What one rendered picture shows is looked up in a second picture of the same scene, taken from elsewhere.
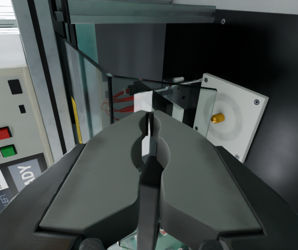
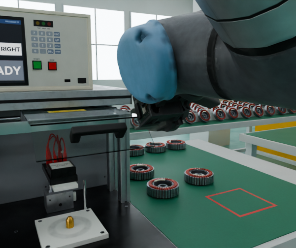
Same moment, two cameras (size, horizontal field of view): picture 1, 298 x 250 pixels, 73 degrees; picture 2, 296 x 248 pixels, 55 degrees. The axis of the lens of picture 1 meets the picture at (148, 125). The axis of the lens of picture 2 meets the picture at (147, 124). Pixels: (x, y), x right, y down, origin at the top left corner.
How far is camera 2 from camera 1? 0.56 m
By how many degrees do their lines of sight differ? 62
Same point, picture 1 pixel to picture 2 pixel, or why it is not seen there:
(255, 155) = not seen: outside the picture
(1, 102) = (73, 71)
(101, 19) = not seen: hidden behind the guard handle
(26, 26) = (116, 93)
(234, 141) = (60, 239)
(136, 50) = (80, 164)
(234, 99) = (91, 225)
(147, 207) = (114, 126)
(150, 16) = (123, 156)
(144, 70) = not seen: hidden behind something
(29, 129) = (51, 81)
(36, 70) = (96, 93)
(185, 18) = (123, 179)
